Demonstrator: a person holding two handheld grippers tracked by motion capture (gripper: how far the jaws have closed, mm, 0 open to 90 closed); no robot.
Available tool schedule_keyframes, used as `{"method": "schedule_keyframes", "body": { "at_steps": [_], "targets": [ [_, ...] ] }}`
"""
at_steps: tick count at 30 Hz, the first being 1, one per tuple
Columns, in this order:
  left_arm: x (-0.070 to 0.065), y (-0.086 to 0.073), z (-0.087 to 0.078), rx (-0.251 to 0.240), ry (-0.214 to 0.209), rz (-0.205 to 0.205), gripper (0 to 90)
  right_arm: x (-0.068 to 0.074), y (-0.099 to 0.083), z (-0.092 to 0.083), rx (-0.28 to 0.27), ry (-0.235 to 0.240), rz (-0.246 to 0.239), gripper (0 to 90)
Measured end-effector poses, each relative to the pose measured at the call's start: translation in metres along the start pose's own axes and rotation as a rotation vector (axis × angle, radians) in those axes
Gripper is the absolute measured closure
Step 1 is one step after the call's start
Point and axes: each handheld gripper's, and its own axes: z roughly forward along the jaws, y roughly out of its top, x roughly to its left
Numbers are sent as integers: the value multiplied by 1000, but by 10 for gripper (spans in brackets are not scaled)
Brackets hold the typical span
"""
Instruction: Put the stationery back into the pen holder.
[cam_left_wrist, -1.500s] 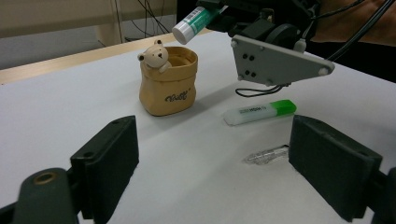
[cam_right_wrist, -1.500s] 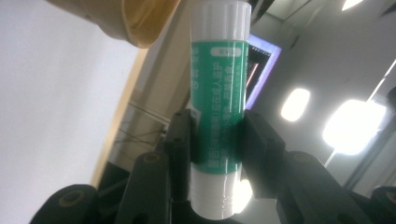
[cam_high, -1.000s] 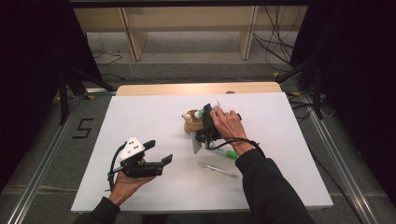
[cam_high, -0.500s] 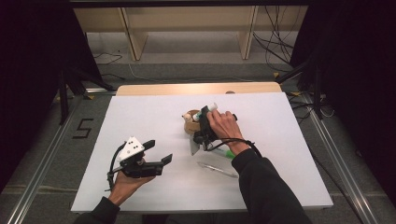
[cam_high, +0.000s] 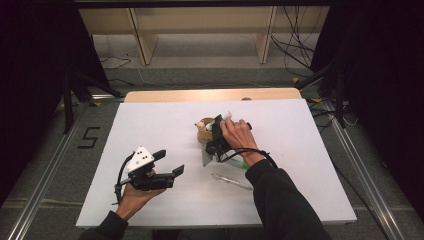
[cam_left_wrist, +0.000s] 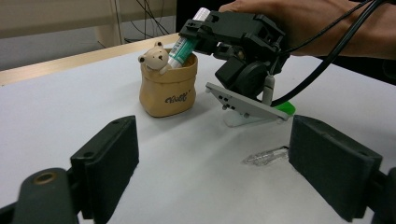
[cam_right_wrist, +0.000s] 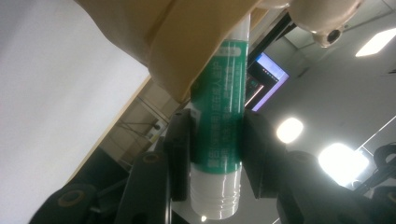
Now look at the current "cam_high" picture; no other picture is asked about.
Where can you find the wooden pen holder cup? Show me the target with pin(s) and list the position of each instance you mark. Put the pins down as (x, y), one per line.
(203, 135)

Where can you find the wooden table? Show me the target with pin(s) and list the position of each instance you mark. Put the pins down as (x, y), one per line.
(200, 95)

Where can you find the metal floor rail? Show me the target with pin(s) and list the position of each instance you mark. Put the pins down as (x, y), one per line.
(363, 176)
(43, 180)

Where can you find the yellow tape piece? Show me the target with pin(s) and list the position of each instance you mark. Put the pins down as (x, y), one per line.
(316, 100)
(96, 104)
(295, 80)

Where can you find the black metal stand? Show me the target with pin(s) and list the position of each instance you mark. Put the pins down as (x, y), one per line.
(68, 110)
(340, 100)

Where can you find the person's left hand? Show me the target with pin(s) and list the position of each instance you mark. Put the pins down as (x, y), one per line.
(133, 200)

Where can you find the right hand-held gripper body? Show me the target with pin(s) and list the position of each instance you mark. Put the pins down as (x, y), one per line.
(218, 143)

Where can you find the person's right hand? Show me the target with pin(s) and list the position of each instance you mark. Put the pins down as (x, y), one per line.
(240, 136)

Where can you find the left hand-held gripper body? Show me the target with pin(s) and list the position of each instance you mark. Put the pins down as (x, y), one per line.
(140, 160)

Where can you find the white and teal marker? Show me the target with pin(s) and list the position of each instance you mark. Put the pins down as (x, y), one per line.
(227, 116)

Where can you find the black curtain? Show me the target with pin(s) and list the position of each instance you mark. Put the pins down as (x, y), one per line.
(30, 83)
(383, 83)

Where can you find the clear pen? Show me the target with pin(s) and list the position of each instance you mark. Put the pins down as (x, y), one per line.
(233, 182)

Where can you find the beige wooden desk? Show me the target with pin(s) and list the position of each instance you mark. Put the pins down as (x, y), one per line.
(200, 20)

